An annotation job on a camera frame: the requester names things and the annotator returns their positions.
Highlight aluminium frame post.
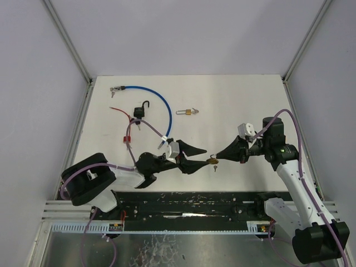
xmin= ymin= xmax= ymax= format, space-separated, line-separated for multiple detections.
xmin=41 ymin=0 xmax=92 ymax=84
xmin=281 ymin=0 xmax=334 ymax=84

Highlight keys of blue cable lock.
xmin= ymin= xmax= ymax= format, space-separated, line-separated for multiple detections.
xmin=110 ymin=87 xmax=117 ymax=98

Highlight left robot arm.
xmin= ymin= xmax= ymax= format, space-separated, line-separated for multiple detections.
xmin=60 ymin=139 xmax=209 ymax=212

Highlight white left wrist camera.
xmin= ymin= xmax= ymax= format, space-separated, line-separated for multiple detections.
xmin=165 ymin=141 xmax=180 ymax=162

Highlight long shackle brass padlock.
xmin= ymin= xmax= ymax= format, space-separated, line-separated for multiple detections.
xmin=176 ymin=109 xmax=191 ymax=115

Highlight keys of black padlock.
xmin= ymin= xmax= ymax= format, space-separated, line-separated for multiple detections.
xmin=130 ymin=117 xmax=142 ymax=131

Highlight red cable padlock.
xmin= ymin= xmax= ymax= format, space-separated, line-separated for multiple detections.
xmin=109 ymin=106 xmax=132 ymax=145

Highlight silver keys of long padlock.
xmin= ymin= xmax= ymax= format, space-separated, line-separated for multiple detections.
xmin=190 ymin=108 xmax=199 ymax=115

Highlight blue cable lock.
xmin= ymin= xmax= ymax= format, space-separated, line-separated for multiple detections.
xmin=109 ymin=86 xmax=173 ymax=137

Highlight right aluminium frame post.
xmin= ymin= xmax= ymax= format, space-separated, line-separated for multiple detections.
xmin=281 ymin=0 xmax=334 ymax=84

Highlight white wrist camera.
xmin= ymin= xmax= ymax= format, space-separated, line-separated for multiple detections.
xmin=165 ymin=141 xmax=180 ymax=162
xmin=238 ymin=123 xmax=256 ymax=142

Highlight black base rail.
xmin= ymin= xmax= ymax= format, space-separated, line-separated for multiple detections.
xmin=94 ymin=192 xmax=291 ymax=221

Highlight left aluminium frame post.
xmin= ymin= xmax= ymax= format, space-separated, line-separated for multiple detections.
xmin=41 ymin=0 xmax=92 ymax=84

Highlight black padlock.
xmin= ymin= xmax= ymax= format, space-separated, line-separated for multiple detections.
xmin=133 ymin=101 xmax=150 ymax=119

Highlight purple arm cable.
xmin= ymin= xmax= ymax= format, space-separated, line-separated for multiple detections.
xmin=251 ymin=108 xmax=350 ymax=267
xmin=60 ymin=118 xmax=170 ymax=201

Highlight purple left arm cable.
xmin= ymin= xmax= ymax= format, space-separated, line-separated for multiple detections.
xmin=60 ymin=118 xmax=170 ymax=201

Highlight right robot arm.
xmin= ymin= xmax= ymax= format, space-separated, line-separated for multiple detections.
xmin=212 ymin=116 xmax=350 ymax=266

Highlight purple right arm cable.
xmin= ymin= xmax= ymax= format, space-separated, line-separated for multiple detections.
xmin=251 ymin=108 xmax=350 ymax=267

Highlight small brass padlock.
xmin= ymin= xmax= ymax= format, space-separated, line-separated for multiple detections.
xmin=206 ymin=154 xmax=219 ymax=165

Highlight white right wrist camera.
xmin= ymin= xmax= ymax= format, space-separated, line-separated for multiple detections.
xmin=238 ymin=123 xmax=256 ymax=142

